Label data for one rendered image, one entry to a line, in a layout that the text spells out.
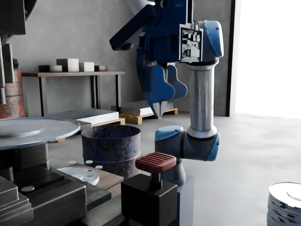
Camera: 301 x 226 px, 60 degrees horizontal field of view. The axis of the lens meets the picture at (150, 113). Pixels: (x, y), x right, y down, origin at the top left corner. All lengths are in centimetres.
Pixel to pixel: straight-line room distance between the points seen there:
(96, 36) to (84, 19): 38
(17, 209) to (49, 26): 427
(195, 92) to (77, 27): 413
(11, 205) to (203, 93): 69
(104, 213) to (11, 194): 20
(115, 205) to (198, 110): 51
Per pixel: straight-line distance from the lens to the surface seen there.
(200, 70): 90
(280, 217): 146
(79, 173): 148
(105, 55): 528
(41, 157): 67
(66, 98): 474
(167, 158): 50
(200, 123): 98
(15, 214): 44
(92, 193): 63
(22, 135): 62
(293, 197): 149
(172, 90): 42
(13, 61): 62
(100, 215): 56
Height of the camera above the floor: 93
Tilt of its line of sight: 10 degrees down
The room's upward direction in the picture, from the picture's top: straight up
